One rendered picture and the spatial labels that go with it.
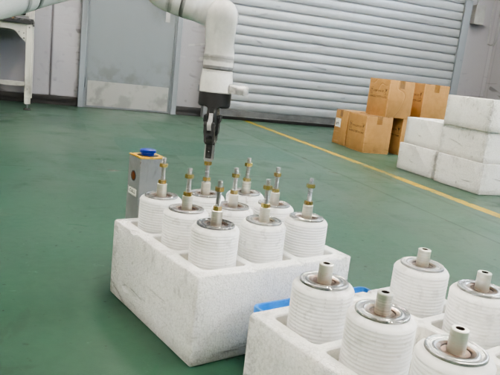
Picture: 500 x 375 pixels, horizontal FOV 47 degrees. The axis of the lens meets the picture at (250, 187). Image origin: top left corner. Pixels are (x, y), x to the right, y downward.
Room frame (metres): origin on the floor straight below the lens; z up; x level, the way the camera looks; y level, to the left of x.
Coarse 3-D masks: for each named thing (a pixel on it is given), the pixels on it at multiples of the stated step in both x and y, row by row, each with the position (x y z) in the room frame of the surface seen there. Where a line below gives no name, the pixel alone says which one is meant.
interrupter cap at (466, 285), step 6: (462, 282) 0.90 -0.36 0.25; (468, 282) 0.90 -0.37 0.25; (474, 282) 0.91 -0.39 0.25; (462, 288) 0.87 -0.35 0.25; (468, 288) 0.87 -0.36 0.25; (492, 288) 0.89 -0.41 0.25; (498, 288) 0.89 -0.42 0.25; (474, 294) 0.85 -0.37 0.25; (480, 294) 0.85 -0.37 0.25; (486, 294) 0.86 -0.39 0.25; (492, 294) 0.86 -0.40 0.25; (498, 294) 0.86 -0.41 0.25
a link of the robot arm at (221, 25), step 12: (216, 0) 1.31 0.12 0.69; (228, 0) 1.31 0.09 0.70; (216, 12) 1.30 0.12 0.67; (228, 12) 1.30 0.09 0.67; (216, 24) 1.30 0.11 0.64; (228, 24) 1.30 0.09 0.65; (216, 36) 1.31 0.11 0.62; (228, 36) 1.31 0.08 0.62; (216, 48) 1.31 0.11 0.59; (228, 48) 1.32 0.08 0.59; (204, 60) 1.33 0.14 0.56; (216, 60) 1.31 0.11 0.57; (228, 60) 1.32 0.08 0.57
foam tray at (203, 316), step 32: (128, 224) 1.26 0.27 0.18; (128, 256) 1.22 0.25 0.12; (160, 256) 1.10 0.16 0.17; (288, 256) 1.16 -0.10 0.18; (320, 256) 1.19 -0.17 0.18; (128, 288) 1.21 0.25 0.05; (160, 288) 1.09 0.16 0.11; (192, 288) 0.99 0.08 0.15; (224, 288) 1.02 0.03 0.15; (256, 288) 1.06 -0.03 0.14; (288, 288) 1.11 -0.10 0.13; (160, 320) 1.08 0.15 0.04; (192, 320) 0.99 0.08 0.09; (224, 320) 1.02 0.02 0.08; (192, 352) 0.98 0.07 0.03; (224, 352) 1.03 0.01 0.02
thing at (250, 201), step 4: (228, 192) 1.41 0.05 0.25; (240, 196) 1.38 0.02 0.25; (244, 196) 1.38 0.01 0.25; (248, 196) 1.38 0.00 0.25; (252, 196) 1.38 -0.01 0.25; (256, 196) 1.39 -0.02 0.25; (260, 196) 1.40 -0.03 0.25; (240, 200) 1.37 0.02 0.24; (244, 200) 1.37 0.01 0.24; (248, 200) 1.37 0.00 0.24; (252, 200) 1.38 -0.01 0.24; (256, 200) 1.38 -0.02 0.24; (248, 204) 1.37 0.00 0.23; (252, 204) 1.38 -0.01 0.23; (252, 208) 1.38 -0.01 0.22
